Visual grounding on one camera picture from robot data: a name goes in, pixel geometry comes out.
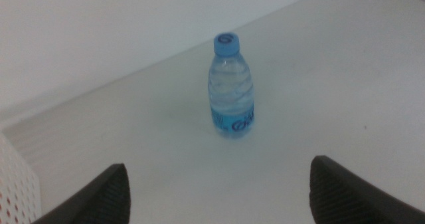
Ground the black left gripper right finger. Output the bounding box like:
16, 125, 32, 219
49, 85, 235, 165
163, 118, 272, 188
309, 155, 425, 224

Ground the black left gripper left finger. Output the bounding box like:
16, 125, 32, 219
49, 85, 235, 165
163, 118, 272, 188
31, 163, 131, 224

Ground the clear water bottle blue cap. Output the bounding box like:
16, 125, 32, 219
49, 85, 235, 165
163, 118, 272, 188
208, 32, 256, 139

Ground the white perforated plastic basket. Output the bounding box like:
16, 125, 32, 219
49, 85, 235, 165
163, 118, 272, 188
0, 132, 43, 224

